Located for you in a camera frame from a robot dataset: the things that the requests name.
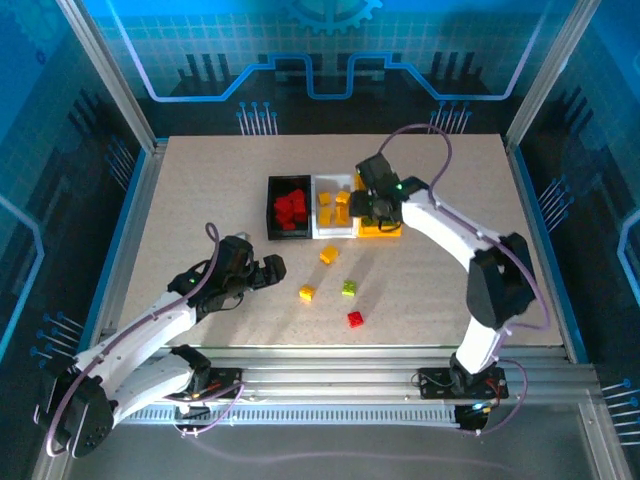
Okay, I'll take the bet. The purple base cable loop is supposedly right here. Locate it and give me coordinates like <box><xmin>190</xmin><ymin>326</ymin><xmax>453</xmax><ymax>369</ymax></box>
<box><xmin>162</xmin><ymin>379</ymin><xmax>247</xmax><ymax>439</ymax></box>

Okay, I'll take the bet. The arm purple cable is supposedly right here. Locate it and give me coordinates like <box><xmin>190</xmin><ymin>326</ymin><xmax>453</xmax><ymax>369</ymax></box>
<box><xmin>32</xmin><ymin>222</ymin><xmax>223</xmax><ymax>459</ymax></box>
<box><xmin>375</xmin><ymin>123</ymin><xmax>551</xmax><ymax>436</ymax></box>

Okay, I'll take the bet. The aluminium frame bar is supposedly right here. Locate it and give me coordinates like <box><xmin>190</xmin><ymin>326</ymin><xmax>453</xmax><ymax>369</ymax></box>
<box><xmin>577</xmin><ymin>399</ymin><xmax>634</xmax><ymax>480</ymax></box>

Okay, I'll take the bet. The black controller board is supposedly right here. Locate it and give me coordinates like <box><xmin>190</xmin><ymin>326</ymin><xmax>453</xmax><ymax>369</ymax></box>
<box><xmin>172</xmin><ymin>399</ymin><xmax>211</xmax><ymax>424</ymax></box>
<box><xmin>453</xmin><ymin>402</ymin><xmax>501</xmax><ymax>434</ymax></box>

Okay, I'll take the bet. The wide aluminium frame rail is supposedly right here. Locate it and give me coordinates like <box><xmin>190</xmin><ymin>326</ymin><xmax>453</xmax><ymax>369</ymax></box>
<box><xmin>99</xmin><ymin>344</ymin><xmax>599</xmax><ymax>409</ymax></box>

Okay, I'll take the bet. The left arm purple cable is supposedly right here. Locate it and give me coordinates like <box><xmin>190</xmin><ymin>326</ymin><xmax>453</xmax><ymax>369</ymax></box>
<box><xmin>32</xmin><ymin>222</ymin><xmax>223</xmax><ymax>459</ymax></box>

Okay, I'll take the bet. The aluminium side rail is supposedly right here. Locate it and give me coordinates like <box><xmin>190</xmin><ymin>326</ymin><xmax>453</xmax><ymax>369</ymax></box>
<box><xmin>504</xmin><ymin>142</ymin><xmax>591</xmax><ymax>362</ymax></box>
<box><xmin>74</xmin><ymin>142</ymin><xmax>169</xmax><ymax>351</ymax></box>

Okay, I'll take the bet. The long thin purple cable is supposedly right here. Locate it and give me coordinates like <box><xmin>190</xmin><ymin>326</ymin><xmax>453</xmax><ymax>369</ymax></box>
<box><xmin>192</xmin><ymin>434</ymin><xmax>504</xmax><ymax>469</ymax></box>

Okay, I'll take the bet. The white plastic container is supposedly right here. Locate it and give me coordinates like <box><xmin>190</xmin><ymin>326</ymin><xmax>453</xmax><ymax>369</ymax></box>
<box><xmin>310</xmin><ymin>172</ymin><xmax>359</xmax><ymax>239</ymax></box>

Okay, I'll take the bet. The black plastic container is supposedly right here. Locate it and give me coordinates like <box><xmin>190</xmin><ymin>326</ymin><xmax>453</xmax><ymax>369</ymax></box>
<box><xmin>266</xmin><ymin>174</ymin><xmax>315</xmax><ymax>241</ymax></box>

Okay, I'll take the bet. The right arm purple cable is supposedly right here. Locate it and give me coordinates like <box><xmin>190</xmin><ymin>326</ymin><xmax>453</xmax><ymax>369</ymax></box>
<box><xmin>375</xmin><ymin>123</ymin><xmax>551</xmax><ymax>436</ymax></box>

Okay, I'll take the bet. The yellow plastic container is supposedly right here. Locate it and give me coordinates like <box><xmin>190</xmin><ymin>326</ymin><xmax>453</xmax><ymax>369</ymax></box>
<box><xmin>353</xmin><ymin>171</ymin><xmax>404</xmax><ymax>239</ymax></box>

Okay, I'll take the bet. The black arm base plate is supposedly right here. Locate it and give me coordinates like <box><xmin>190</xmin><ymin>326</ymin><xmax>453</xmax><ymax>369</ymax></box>
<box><xmin>202</xmin><ymin>367</ymin><xmax>245</xmax><ymax>399</ymax></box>
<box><xmin>417</xmin><ymin>366</ymin><xmax>510</xmax><ymax>401</ymax></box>

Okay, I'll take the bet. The aluminium frame post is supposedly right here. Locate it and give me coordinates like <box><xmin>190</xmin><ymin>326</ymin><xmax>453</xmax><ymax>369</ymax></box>
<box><xmin>55</xmin><ymin>0</ymin><xmax>169</xmax><ymax>151</ymax></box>
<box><xmin>504</xmin><ymin>0</ymin><xmax>604</xmax><ymax>149</ymax></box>

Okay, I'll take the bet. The slotted grey cable duct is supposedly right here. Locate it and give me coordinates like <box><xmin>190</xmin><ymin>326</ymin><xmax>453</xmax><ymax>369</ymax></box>
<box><xmin>119</xmin><ymin>405</ymin><xmax>461</xmax><ymax>427</ymax></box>

